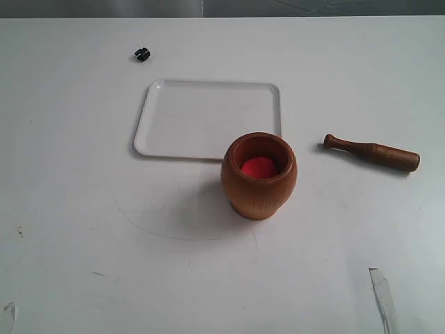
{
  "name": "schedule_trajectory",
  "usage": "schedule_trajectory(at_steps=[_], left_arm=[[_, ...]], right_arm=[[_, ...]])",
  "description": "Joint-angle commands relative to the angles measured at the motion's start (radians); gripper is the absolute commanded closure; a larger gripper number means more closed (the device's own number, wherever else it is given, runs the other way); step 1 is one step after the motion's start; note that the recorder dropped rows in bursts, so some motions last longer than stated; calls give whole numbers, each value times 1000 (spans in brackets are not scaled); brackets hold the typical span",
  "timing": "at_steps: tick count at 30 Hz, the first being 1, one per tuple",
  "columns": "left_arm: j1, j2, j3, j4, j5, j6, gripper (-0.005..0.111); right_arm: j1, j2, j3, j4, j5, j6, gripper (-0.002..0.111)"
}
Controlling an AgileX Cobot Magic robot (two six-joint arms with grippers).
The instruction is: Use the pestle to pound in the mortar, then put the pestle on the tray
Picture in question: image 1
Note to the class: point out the white rectangular tray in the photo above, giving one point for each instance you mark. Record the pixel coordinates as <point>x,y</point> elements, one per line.
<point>193,119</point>

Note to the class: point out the red ball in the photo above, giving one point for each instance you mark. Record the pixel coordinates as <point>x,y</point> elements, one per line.
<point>260,167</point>

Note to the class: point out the clear tape strip right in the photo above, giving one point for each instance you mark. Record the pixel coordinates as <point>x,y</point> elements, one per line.
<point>384,301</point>

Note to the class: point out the clear tape piece left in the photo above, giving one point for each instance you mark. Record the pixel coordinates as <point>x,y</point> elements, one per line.
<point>8,318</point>

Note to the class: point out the wooden pestle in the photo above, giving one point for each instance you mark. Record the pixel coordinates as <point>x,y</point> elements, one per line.
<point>376,153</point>

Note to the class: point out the small black clip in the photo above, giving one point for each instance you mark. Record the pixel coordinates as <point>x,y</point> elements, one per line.
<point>142,54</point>

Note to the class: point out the brown wooden mortar cup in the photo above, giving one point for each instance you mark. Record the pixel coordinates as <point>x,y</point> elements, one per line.
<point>254,198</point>

